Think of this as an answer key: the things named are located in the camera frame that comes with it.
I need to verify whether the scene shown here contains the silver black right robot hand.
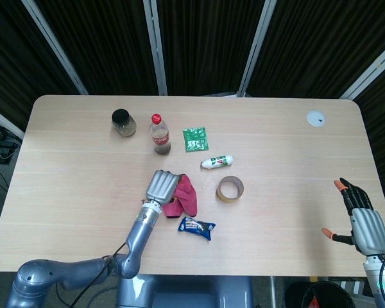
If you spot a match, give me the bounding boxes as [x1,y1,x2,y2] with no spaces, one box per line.
[321,177,385,257]

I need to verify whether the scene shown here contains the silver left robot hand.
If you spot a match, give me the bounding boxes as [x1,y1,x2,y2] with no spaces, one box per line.
[144,169,182,207]

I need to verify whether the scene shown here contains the pink cloth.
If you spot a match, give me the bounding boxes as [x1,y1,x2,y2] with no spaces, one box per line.
[161,173,199,220]

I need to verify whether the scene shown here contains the cola bottle with red cap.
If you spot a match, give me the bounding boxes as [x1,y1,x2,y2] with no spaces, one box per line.
[149,114,172,155]

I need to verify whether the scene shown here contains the small white green drink bottle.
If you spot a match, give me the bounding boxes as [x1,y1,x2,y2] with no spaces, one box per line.
[200,154,235,170]

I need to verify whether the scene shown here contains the blue cookie snack pack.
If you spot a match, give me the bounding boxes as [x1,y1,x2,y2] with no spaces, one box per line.
[178,216,217,241]

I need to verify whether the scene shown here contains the green foil sachet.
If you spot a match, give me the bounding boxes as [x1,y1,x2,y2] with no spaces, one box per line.
[182,126,210,153]

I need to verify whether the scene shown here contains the yellow packing tape roll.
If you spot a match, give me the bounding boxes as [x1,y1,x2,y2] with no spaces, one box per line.
[215,175,245,204]

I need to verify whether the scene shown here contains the glass jar with black lid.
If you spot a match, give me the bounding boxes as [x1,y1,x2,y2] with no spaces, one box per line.
[111,108,137,138]

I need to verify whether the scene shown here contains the black trash bin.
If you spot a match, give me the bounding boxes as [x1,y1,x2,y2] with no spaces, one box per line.
[284,280,357,308]

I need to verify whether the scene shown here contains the blue grey robot torso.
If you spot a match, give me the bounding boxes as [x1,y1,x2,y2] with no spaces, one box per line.
[115,275,255,308]

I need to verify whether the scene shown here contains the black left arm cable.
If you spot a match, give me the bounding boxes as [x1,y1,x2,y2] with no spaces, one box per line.
[73,241,129,308]

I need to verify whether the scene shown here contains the round grey cable grommet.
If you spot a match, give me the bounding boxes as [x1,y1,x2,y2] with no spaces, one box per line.
[306,110,327,128]

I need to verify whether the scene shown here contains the grey partition frame post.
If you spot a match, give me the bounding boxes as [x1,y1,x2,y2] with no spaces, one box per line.
[0,103,25,140]
[21,0,89,96]
[339,37,385,99]
[236,0,274,98]
[142,0,169,96]

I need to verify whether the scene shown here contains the black floor cables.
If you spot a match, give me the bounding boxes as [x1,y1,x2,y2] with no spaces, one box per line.
[0,117,22,165]

